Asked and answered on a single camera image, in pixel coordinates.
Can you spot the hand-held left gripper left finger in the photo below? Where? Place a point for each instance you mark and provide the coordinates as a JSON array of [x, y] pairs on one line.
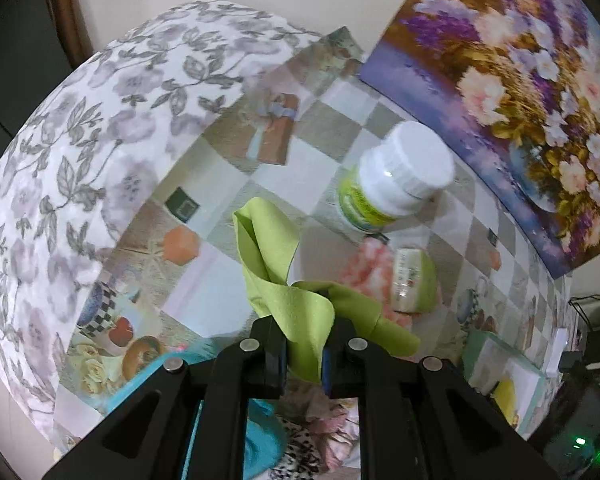
[[267, 365]]

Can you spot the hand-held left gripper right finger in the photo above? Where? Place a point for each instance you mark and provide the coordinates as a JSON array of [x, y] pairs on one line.
[[340, 367]]

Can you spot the beige scrunchie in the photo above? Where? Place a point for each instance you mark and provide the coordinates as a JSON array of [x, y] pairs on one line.
[[335, 425]]

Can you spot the lime green cloth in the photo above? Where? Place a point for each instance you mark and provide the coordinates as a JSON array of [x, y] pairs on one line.
[[275, 260]]

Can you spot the green tissue pack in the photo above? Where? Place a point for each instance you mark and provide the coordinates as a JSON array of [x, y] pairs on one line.
[[412, 280]]

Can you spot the teal shallow box tray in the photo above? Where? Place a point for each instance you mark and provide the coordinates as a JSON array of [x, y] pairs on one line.
[[485, 355]]

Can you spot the teal plastic bag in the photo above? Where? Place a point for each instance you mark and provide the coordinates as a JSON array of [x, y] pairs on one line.
[[265, 440]]

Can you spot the white power strip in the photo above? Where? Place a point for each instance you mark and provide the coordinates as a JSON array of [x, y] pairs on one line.
[[561, 350]]

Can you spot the leopard print scrunchie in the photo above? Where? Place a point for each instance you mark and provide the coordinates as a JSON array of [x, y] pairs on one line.
[[300, 460]]

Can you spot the white bottle green label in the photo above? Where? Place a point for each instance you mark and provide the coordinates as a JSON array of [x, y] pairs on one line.
[[405, 165]]

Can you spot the grey floral tablecloth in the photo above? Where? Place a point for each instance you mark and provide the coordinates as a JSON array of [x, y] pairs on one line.
[[80, 160]]

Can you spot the flower painting poster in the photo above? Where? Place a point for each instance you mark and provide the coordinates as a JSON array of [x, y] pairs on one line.
[[505, 85]]

